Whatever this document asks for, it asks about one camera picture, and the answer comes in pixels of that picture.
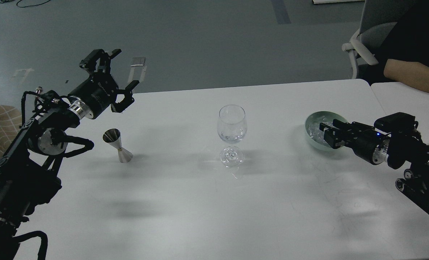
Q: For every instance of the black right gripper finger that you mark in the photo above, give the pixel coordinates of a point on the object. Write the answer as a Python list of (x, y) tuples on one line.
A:
[(353, 128), (337, 138)]

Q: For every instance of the white office chair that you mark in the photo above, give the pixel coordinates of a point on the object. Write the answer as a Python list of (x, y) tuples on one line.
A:
[(378, 18)]

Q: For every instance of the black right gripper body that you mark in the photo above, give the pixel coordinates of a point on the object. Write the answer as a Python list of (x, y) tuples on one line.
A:
[(368, 144)]

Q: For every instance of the clear ice cubes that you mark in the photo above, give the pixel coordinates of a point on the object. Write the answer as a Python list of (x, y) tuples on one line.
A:
[(314, 130)]

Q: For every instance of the clear wine glass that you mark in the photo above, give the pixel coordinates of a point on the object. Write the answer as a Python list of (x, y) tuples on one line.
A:
[(232, 128)]

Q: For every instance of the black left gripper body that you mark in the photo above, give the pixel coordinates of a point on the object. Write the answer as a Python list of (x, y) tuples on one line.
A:
[(97, 92)]

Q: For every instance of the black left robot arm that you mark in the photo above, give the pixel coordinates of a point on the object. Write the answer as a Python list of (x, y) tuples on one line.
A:
[(30, 165)]

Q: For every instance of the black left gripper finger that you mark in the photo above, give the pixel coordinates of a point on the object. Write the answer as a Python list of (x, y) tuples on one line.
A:
[(119, 107), (98, 62)]

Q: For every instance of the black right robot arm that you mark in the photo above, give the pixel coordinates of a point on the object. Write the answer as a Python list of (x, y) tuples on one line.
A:
[(393, 139)]

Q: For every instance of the steel double jigger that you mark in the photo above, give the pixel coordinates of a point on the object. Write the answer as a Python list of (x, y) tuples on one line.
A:
[(113, 138)]

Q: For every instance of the green bowl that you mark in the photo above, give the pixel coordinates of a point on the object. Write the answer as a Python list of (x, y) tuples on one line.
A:
[(321, 116)]

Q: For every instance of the person's black clothed torso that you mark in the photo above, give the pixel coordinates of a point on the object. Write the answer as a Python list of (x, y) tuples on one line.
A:
[(408, 41)]

